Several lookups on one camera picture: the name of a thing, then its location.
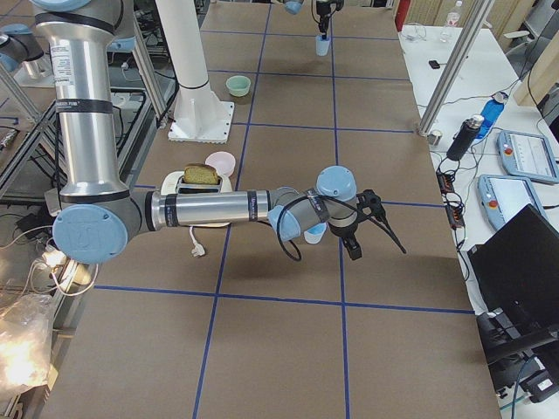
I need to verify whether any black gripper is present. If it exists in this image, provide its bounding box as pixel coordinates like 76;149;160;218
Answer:
328;189;383;260
315;0;335;31

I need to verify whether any light blue cup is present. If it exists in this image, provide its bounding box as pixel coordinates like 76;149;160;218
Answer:
315;34;331;57
304;223;327;244

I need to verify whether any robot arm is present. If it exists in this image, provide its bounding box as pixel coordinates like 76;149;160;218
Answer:
279;0;345;35
34;1;373;264

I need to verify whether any green bowl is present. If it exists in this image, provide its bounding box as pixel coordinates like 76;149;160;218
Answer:
225;75;252;97

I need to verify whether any clear plastic bottle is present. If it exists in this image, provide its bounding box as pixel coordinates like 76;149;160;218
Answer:
439;0;463;43

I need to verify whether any pink bowl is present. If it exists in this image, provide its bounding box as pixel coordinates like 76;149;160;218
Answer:
205;151;237;177

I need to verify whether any white toaster plug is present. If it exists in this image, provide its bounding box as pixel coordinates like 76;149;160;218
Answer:
189;226;206;258

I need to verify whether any black water bottle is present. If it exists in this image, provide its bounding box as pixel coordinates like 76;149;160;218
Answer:
446;114;484;161

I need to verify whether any teach pendant near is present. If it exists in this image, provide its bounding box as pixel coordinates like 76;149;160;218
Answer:
477;175;547;230

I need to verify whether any teach pendant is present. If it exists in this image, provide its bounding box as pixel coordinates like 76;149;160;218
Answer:
477;175;547;230
497;130;558;184

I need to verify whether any black laptop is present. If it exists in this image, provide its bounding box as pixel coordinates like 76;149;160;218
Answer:
466;203;559;315

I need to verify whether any black monitor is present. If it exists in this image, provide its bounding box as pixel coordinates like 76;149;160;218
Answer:
466;203;559;367

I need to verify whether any bread slice in toaster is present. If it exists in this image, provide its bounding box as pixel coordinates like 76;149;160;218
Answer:
183;163;219;185

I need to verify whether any cream toaster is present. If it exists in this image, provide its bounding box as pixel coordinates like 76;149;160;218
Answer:
158;170;234;229

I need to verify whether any blue water bottle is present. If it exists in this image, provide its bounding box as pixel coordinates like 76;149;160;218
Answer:
474;99;506;142

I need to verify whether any teach pendant far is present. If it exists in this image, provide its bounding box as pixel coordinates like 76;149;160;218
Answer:
497;130;558;184

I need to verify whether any plastic bag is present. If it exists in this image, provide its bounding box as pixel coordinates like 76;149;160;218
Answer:
1;294;53;398

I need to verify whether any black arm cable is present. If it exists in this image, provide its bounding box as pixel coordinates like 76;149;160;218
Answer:
273;191;408;263

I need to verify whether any aluminium frame post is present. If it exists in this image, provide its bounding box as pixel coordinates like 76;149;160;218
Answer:
417;0;494;137

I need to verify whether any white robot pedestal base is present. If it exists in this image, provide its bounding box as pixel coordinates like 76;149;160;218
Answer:
155;0;234;143

